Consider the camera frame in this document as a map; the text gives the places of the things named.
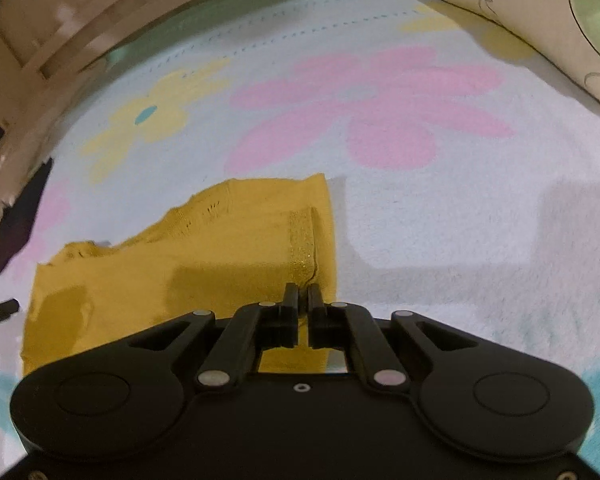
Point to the wooden headboard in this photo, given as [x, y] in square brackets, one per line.
[55, 35]

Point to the dark folded garment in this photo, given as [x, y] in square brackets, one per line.
[22, 215]

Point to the leaf print quilt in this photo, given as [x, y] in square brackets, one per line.
[530, 0]

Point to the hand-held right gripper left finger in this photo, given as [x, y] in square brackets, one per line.
[290, 306]

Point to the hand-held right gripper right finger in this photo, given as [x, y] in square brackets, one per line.
[316, 310]

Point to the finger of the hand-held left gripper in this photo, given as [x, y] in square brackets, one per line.
[2, 306]

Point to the striped floral bed sheet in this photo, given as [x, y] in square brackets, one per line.
[430, 235]

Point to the green bed sheet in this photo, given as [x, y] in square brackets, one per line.
[260, 5]

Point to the yellow knit sweater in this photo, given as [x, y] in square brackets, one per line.
[205, 260]

